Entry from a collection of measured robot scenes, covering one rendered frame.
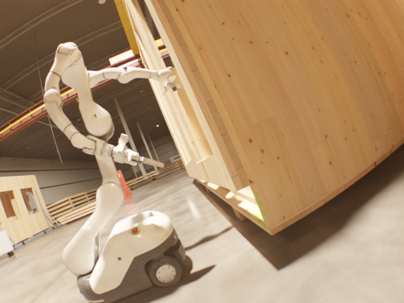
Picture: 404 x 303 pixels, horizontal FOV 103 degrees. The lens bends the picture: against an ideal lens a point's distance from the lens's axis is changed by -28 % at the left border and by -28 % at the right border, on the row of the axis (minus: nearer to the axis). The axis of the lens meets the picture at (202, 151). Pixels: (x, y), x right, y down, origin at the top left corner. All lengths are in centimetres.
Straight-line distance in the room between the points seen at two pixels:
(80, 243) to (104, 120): 68
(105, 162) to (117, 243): 45
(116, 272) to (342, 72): 160
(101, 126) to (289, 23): 118
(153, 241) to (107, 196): 34
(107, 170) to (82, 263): 54
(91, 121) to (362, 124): 153
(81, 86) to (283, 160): 119
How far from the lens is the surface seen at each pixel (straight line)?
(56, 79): 128
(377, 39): 189
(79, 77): 146
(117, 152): 107
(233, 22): 121
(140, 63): 1070
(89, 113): 131
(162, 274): 117
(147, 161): 107
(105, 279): 117
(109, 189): 123
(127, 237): 110
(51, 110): 120
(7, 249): 734
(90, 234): 127
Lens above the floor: 57
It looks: 1 degrees up
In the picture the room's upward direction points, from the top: 23 degrees counter-clockwise
